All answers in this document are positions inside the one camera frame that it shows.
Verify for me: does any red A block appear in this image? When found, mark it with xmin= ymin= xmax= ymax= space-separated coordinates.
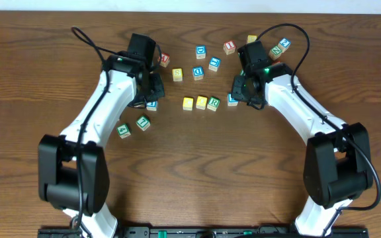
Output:
xmin=160 ymin=53 xmax=170 ymax=67

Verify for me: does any yellow block top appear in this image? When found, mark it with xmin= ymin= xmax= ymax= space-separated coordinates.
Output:
xmin=247 ymin=35 xmax=257 ymax=43

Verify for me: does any yellow C block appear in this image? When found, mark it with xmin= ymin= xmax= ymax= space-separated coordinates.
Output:
xmin=183 ymin=97 xmax=194 ymax=111

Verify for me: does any blue d block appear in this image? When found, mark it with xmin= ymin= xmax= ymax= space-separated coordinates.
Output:
xmin=192 ymin=66 xmax=204 ymax=81
xmin=196 ymin=45 xmax=206 ymax=59

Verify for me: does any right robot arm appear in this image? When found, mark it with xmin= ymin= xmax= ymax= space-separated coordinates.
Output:
xmin=232 ymin=41 xmax=374 ymax=237

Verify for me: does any green 7 block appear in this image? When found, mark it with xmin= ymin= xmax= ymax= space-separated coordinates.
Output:
xmin=136 ymin=115 xmax=151 ymax=131

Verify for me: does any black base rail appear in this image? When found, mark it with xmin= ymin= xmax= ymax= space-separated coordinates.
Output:
xmin=37 ymin=226 xmax=369 ymax=238

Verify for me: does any yellow O block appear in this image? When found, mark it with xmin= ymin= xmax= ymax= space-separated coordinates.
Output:
xmin=196 ymin=96 xmax=208 ymax=110

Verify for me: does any blue D block upper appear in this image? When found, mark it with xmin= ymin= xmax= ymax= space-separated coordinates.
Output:
xmin=196 ymin=45 xmax=206 ymax=59

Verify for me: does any green N block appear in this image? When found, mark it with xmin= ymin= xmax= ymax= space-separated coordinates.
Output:
xmin=269 ymin=46 xmax=282 ymax=61

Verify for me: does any blue D block lower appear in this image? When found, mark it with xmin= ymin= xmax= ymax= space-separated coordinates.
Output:
xmin=192 ymin=66 xmax=204 ymax=81

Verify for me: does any green 4 block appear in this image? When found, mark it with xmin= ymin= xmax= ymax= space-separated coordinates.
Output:
xmin=116 ymin=124 xmax=131 ymax=139

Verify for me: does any green R block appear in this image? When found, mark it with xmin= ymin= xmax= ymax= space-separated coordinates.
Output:
xmin=206 ymin=97 xmax=220 ymax=111

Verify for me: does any yellow S block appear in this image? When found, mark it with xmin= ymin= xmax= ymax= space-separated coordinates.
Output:
xmin=172 ymin=68 xmax=183 ymax=81

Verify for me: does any red I block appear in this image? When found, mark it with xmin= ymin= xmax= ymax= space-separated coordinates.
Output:
xmin=224 ymin=41 xmax=236 ymax=55

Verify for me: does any blue 2 block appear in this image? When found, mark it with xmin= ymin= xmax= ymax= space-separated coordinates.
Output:
xmin=277 ymin=38 xmax=291 ymax=52

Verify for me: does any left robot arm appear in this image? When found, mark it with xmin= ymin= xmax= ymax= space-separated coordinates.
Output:
xmin=38 ymin=26 xmax=165 ymax=237

